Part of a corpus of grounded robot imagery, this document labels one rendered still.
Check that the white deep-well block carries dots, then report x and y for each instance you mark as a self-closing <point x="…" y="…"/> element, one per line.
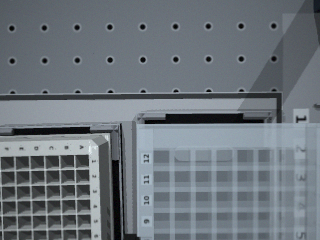
<point x="20" y="220"/>

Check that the grey flat base plate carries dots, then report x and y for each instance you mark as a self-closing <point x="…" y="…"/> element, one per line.
<point x="143" y="46"/>

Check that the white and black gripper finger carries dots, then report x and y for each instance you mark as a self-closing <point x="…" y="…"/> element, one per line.
<point x="131" y="237"/>

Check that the clear well plate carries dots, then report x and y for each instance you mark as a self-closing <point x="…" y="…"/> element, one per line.
<point x="178" y="192"/>

